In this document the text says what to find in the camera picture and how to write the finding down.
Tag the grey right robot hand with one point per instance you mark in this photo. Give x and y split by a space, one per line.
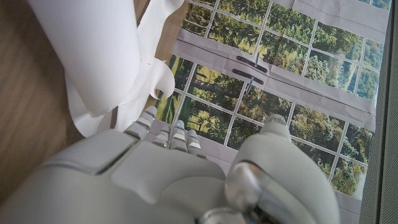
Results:
140 186

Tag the white receipt paper strip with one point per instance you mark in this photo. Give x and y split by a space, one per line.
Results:
99 56

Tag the printed forest window backdrop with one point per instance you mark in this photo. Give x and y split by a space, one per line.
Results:
280 77

